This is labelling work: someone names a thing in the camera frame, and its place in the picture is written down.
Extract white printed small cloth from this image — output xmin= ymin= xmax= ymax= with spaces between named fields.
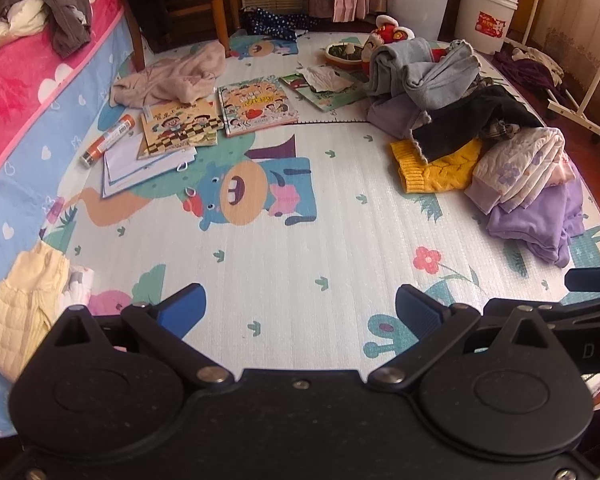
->
xmin=62 ymin=265 xmax=97 ymax=312

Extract checkered picture book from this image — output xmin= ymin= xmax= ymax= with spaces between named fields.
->
xmin=137 ymin=100 xmax=224 ymax=161

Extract black garment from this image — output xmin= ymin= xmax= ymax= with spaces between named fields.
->
xmin=411 ymin=85 xmax=546 ymax=165

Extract red plush toy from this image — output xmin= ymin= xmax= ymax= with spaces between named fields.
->
xmin=362 ymin=15 xmax=414 ymax=74

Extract cartoon printed play mat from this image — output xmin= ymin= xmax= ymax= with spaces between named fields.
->
xmin=39 ymin=30 xmax=600 ymax=411

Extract orange and white tube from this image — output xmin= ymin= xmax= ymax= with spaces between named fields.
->
xmin=79 ymin=114 xmax=135 ymax=169

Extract wooden chair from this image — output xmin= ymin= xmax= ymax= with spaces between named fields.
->
xmin=111 ymin=0 xmax=242 ymax=74

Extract yellow knitted sweater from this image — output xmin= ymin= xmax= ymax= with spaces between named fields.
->
xmin=390 ymin=137 xmax=484 ymax=195

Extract navy polka dot cloth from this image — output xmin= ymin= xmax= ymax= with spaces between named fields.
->
xmin=242 ymin=7 xmax=322 ymax=42

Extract white floral pajama garment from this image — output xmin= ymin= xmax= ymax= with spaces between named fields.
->
xmin=464 ymin=127 xmax=577 ymax=214

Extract pink and blue bedsheet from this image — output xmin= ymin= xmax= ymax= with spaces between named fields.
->
xmin=0 ymin=0 xmax=146 ymax=437

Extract plaid cloth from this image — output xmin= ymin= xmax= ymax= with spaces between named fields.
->
xmin=481 ymin=119 xmax=524 ymax=142

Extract green picture book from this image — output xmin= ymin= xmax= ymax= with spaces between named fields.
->
xmin=279 ymin=67 xmax=370 ymax=113

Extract dark purple cloth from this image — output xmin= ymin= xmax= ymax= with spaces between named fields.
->
xmin=492 ymin=47 xmax=565 ymax=94

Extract white bucket with red label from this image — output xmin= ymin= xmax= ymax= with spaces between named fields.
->
xmin=453 ymin=0 xmax=527 ymax=56

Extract white paper sheets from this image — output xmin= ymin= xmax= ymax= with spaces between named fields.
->
xmin=101 ymin=127 xmax=199 ymax=200

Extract white crumpled cloth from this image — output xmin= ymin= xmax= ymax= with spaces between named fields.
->
xmin=0 ymin=0 xmax=49 ymax=52

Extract beige pink garment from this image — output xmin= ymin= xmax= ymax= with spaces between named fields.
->
xmin=110 ymin=41 xmax=227 ymax=109

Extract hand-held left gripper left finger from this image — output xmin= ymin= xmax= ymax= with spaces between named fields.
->
xmin=52 ymin=282 xmax=234 ymax=389

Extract light purple garment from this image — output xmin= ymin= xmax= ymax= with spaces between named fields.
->
xmin=367 ymin=92 xmax=434 ymax=139

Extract orange rimmed bowl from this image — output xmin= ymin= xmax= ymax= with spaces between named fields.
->
xmin=324 ymin=41 xmax=370 ymax=69

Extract colourful picture book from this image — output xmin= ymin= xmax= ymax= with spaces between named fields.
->
xmin=216 ymin=79 xmax=300 ymax=138

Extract grey pants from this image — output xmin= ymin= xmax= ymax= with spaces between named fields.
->
xmin=365 ymin=37 xmax=482 ymax=112

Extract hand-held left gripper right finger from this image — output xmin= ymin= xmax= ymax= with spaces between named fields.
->
xmin=367 ymin=284 xmax=557 ymax=393

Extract cream yellow garment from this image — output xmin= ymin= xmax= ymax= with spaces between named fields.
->
xmin=0 ymin=241 xmax=72 ymax=384

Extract white drying rack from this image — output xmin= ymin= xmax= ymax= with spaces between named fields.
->
xmin=502 ymin=0 xmax=600 ymax=137

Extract crumpled white paper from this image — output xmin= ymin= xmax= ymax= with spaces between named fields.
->
xmin=300 ymin=64 xmax=349 ymax=92

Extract plain white bucket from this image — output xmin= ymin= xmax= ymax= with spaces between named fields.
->
xmin=386 ymin=0 xmax=456 ymax=42

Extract pale pink garment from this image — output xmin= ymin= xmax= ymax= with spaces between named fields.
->
xmin=541 ymin=152 xmax=577 ymax=189

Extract dark hanging garment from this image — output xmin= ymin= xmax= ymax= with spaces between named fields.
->
xmin=124 ymin=0 xmax=175 ymax=52

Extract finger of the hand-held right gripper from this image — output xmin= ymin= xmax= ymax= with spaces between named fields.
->
xmin=565 ymin=267 xmax=600 ymax=294

